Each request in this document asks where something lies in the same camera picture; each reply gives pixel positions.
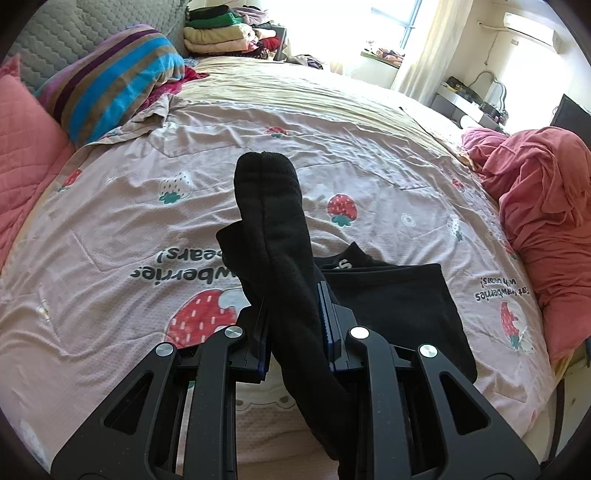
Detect stack of folded clothes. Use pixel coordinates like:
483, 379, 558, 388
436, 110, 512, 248
182, 1, 287, 62

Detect white air conditioner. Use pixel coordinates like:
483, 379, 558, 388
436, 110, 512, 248
503, 12, 562, 53

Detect pink crumpled clothes pile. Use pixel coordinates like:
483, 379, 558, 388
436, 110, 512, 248
462, 127, 590, 363

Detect black shirt with orange sleeve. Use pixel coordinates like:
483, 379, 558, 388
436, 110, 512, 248
216, 152, 477, 479

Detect striped colourful pillow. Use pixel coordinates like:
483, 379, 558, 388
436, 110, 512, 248
35, 24, 185, 146

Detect pink quilted blanket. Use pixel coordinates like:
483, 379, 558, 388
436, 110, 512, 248
1, 54, 74, 262

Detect grey quilted headboard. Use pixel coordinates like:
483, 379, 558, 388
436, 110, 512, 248
8, 0, 187, 92

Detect white side table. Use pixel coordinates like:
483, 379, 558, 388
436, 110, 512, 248
430, 76, 503, 131

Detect pink strawberry print bedsheet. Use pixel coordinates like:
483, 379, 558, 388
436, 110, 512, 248
1, 58, 556, 469

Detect white curtain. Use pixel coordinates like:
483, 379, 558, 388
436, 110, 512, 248
392, 0, 474, 105

